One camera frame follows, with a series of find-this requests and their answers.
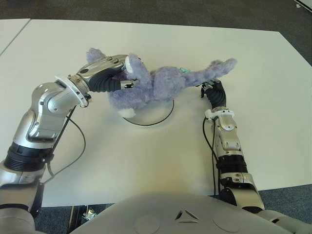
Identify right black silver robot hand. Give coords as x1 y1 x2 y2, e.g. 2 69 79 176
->
200 79 228 109

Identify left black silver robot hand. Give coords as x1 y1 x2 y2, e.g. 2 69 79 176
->
73 55 141 93

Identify purple plush rabbit doll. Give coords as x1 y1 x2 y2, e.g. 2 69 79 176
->
85 47 238 119

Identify white plate with black rim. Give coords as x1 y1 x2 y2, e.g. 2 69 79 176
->
121 98 175 127

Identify grey robot torso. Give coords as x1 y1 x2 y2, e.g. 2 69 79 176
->
0 189 312 234

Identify metal table caster wheel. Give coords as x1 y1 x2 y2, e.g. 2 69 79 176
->
81 205 98 219

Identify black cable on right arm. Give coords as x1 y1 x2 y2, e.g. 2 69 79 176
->
202 117 220 196

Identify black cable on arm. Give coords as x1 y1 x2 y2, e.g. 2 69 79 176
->
42 109 87 184
202 117 220 196

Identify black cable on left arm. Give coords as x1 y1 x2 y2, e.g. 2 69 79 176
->
42 109 87 184

